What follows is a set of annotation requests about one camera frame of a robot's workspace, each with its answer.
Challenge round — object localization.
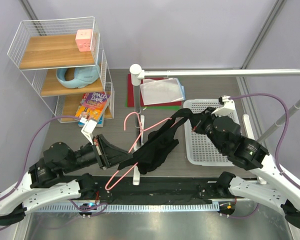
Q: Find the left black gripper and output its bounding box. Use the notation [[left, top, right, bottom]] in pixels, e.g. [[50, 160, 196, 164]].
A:
[[63, 133, 134, 174]]

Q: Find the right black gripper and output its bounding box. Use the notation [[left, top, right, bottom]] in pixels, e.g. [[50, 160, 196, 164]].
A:
[[188, 106, 226, 154]]

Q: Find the pink wire hanger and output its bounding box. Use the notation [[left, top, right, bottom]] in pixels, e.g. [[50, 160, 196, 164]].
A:
[[104, 116, 170, 191]]

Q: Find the black tank top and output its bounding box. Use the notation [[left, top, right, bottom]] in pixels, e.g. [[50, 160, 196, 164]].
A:
[[117, 108, 193, 175]]

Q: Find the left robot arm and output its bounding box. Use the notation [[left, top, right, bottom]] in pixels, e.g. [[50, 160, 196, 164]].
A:
[[0, 134, 132, 226]]

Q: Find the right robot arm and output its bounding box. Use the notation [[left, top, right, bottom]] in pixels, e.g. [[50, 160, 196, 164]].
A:
[[189, 107, 300, 229]]

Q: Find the white plastic laundry basket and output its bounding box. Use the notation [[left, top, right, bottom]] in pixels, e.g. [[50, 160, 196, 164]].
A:
[[183, 99, 234, 167]]

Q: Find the blue book underneath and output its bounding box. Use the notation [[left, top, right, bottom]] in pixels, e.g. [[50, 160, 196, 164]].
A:
[[78, 115, 104, 128]]

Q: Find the Roald Dahl purple book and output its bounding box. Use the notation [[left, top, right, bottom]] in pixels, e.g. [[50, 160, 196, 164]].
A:
[[75, 91, 111, 121]]

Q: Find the green paper sheet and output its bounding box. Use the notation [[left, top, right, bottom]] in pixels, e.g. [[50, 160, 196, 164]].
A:
[[125, 99, 181, 111]]

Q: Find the clear plastic sleeve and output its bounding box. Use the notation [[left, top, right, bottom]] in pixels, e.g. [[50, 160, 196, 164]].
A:
[[140, 78, 186, 105]]

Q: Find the light blue cap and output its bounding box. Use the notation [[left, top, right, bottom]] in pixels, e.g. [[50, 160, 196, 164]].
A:
[[55, 65, 100, 89]]

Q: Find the pink cube box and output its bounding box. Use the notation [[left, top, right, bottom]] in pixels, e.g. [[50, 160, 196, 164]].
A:
[[75, 29, 93, 52]]

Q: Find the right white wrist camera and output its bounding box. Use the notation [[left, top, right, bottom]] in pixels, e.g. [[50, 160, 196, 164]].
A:
[[211, 95, 236, 117]]

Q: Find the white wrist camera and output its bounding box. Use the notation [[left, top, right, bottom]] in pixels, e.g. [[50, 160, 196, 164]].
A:
[[79, 117, 97, 144], [211, 95, 236, 117]]

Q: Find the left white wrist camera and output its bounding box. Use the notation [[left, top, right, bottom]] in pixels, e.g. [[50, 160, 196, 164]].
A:
[[79, 117, 97, 144]]

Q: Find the white slotted cable duct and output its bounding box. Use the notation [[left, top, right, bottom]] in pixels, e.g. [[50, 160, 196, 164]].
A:
[[34, 201, 220, 213]]

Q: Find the silver clothes rail frame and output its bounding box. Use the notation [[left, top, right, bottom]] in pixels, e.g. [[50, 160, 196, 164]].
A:
[[129, 64, 300, 190]]

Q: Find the white wire shelf rack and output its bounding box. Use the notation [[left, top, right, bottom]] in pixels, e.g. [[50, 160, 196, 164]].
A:
[[7, 16, 115, 119]]

